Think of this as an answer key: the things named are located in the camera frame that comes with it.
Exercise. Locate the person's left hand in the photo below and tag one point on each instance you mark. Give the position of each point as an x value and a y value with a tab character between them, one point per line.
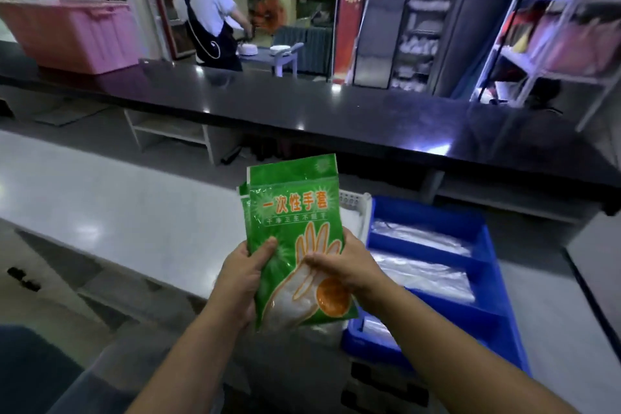
235	282

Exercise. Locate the person's right hand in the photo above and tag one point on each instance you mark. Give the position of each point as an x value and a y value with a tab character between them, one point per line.
356	270

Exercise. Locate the person's left thumb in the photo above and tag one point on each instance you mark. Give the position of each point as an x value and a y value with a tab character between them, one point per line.
262	252

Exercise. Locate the person's right thumb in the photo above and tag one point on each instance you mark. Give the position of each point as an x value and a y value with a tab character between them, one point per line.
322	263

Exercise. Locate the green glove packet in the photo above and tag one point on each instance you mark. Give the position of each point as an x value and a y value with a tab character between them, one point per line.
291	168
291	234
243	214

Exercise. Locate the person's left forearm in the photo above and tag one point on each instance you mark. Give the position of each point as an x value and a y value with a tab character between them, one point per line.
194	360

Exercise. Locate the person's right forearm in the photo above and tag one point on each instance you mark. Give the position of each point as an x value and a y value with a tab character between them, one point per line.
446	360

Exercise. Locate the white plastic basket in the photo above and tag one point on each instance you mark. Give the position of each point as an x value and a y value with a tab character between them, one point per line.
356	214

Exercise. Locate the clear plastic bag bundle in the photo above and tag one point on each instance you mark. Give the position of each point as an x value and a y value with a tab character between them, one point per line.
376	329
422	235
427	275

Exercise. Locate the long black counter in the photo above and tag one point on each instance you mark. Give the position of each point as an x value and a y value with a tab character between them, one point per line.
339	117

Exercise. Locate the white low shelf unit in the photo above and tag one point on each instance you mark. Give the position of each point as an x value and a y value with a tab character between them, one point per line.
170	130

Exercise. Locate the blue plastic divided bin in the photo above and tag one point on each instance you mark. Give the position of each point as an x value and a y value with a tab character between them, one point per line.
485	312

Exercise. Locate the small white table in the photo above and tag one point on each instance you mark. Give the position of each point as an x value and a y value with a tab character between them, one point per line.
271	58

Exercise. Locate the orange fan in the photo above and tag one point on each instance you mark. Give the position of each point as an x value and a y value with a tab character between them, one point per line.
268	15

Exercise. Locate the dark dish cabinet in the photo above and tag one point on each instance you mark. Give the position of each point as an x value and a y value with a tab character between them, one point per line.
412	35

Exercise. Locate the pink plastic crate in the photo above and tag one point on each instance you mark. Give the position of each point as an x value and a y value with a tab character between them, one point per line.
72	35

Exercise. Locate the white metal shelf rack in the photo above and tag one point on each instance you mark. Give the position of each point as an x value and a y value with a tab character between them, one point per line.
558	35

